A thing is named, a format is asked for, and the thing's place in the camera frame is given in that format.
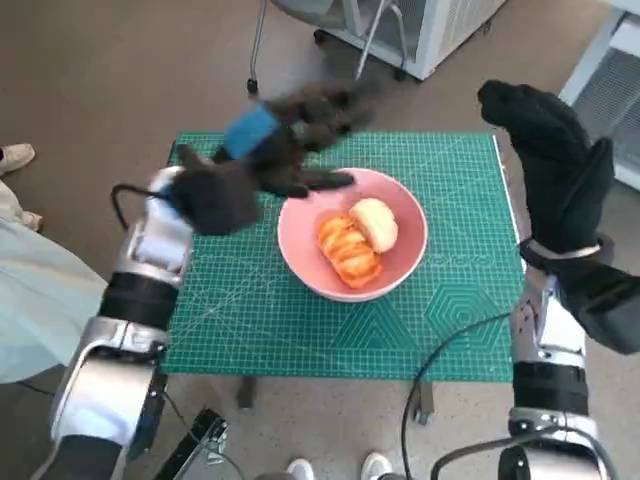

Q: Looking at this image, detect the grey chair with metal legs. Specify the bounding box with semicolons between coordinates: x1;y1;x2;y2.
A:
246;0;409;95

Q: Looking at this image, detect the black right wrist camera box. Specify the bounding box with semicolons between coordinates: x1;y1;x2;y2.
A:
549;259;640;357

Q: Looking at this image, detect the long striped toy bread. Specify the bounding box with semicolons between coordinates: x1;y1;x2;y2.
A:
317;214;384;290

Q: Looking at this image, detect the person's beige shoe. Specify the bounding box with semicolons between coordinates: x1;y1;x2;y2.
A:
0;143;36;174

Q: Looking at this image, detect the white vented cabinet on casters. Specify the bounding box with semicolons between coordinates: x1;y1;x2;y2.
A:
313;0;509;81

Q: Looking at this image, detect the pink bowl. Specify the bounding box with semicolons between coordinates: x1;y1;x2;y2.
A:
277;168;429;303

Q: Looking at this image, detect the white shoe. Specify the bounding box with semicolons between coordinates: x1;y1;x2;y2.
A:
287;457;315;480
360;452;394;480

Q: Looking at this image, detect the green cutting mat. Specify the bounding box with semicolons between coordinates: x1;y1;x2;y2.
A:
164;131;522;384

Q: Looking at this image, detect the round toy bread bun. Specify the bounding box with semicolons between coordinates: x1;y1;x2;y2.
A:
348;198;400;254

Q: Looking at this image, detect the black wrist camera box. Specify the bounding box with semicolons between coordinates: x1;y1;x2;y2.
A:
549;259;640;357
172;144;261;237

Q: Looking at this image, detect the black metal bracket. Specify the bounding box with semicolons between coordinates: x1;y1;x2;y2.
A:
154;407;231;480

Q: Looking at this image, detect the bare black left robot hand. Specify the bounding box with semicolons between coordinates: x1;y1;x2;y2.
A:
212;79;380;199

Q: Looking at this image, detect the dark table leg with caster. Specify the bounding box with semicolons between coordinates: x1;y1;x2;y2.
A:
412;382;434;427

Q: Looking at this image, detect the white cabinet with mesh panel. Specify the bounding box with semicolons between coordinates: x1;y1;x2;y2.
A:
557;9;640;191

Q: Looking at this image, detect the black cable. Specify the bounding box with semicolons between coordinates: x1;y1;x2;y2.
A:
400;313;512;480
110;183;166;234

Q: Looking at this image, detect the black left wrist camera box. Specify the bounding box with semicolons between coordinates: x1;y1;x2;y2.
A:
172;144;261;237

